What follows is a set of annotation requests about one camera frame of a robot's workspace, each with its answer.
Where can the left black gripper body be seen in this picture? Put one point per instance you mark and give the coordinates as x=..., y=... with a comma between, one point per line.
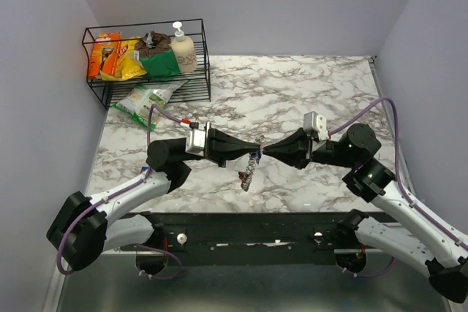
x=207, y=128

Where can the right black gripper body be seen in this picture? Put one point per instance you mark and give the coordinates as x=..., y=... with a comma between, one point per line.
x=309, y=147

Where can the metal disc with keyrings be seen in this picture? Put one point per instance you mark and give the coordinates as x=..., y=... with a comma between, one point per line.
x=250, y=168

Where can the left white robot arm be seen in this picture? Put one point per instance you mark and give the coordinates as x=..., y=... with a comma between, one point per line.
x=79, y=230

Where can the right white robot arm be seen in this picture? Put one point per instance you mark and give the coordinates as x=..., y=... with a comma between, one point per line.
x=433, y=247

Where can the key with red tag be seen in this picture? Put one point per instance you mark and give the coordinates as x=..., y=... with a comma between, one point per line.
x=243, y=176

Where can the green white snack bag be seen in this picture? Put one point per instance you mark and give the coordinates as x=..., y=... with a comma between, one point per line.
x=146, y=103

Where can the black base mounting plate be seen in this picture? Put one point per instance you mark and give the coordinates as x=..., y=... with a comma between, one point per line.
x=254, y=238

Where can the beige pump soap bottle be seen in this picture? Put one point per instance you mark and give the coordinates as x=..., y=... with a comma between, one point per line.
x=184, y=50

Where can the green and brown bag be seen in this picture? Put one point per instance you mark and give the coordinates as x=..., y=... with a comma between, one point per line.
x=157, y=57

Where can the yellow chips bag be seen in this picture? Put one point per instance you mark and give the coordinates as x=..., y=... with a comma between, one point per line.
x=127, y=64

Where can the orange razor package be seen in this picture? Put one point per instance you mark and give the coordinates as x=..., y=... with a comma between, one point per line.
x=104, y=54

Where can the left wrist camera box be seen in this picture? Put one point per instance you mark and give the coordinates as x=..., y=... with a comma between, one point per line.
x=197, y=139

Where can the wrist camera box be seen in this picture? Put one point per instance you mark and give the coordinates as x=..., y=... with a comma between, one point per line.
x=315, y=125
x=197, y=139

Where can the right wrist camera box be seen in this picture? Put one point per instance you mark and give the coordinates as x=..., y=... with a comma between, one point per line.
x=315, y=125

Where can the black wire basket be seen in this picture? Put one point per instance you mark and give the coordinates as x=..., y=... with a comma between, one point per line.
x=198, y=88

